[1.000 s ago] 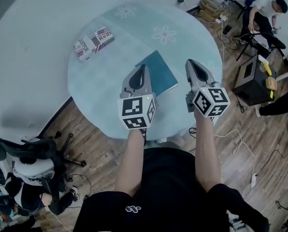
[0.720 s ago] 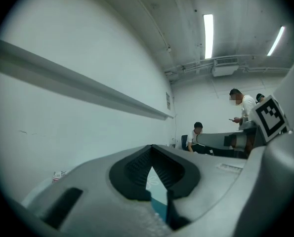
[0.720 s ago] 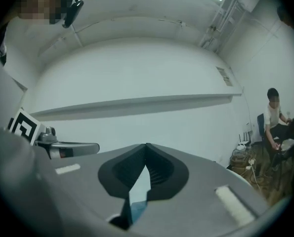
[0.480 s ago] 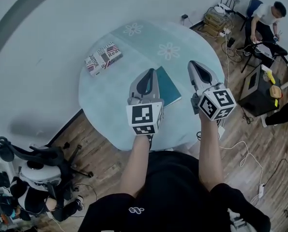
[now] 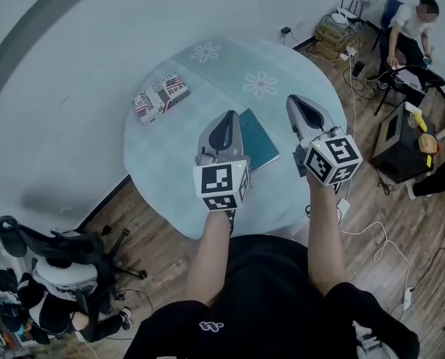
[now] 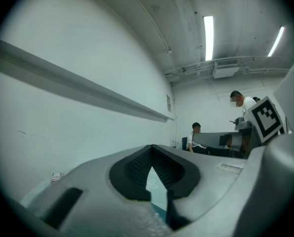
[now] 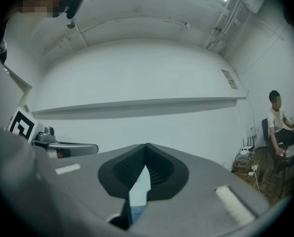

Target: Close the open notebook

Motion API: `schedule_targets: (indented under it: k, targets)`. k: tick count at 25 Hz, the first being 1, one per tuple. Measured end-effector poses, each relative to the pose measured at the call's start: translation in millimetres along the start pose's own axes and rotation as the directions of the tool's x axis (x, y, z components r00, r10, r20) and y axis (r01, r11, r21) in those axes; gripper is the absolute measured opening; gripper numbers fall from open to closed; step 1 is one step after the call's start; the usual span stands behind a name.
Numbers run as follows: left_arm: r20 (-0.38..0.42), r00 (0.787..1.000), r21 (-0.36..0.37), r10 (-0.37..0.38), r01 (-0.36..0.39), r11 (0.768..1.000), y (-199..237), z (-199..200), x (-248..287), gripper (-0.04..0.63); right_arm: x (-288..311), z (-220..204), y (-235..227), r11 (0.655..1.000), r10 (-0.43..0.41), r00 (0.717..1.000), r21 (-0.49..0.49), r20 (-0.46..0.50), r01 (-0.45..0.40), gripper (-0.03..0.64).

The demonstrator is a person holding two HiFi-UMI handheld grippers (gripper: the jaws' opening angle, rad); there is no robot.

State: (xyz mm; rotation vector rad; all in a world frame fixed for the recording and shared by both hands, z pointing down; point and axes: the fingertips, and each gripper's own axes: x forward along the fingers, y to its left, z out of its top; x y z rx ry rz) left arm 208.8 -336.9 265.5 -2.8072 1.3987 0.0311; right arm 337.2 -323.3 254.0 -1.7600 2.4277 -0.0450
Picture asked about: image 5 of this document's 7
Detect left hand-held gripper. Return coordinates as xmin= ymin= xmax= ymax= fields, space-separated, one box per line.
xmin=192 ymin=110 xmax=253 ymax=213

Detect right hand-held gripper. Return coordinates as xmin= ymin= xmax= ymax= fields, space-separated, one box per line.
xmin=286 ymin=94 xmax=363 ymax=188

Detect teal notebook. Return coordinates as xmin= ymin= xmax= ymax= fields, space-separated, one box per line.
xmin=238 ymin=108 xmax=281 ymax=174

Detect person's left forearm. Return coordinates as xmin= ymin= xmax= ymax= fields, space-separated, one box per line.
xmin=183 ymin=210 xmax=235 ymax=307

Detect person's right forearm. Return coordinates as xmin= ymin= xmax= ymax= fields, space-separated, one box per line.
xmin=305 ymin=173 xmax=349 ymax=298

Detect light teal flowered tablecloth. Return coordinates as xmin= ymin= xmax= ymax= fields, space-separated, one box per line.
xmin=123 ymin=38 xmax=349 ymax=241

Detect cardboard boxes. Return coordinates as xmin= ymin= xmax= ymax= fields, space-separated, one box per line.
xmin=314 ymin=22 xmax=358 ymax=61

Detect black cabinet box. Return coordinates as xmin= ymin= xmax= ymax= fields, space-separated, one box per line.
xmin=369 ymin=101 xmax=438 ymax=185

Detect white router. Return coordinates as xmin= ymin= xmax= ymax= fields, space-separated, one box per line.
xmin=329 ymin=0 xmax=366 ymax=26

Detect white power adapter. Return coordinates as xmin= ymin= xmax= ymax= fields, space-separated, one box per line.
xmin=335 ymin=197 xmax=353 ymax=224

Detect yellow object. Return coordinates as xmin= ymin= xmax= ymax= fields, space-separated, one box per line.
xmin=411 ymin=111 xmax=429 ymax=132

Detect blue chair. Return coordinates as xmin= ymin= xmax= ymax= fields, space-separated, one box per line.
xmin=372 ymin=0 xmax=405 ymax=51

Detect person's black clothing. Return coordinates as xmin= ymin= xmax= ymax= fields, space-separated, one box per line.
xmin=123 ymin=233 xmax=421 ymax=359

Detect black office chair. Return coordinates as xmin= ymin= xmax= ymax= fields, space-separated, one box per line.
xmin=0 ymin=215 xmax=149 ymax=303

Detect black frame chair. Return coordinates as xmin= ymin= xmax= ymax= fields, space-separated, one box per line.
xmin=374 ymin=63 xmax=445 ymax=116

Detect white cable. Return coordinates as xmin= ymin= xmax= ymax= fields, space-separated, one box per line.
xmin=339 ymin=221 xmax=412 ymax=289

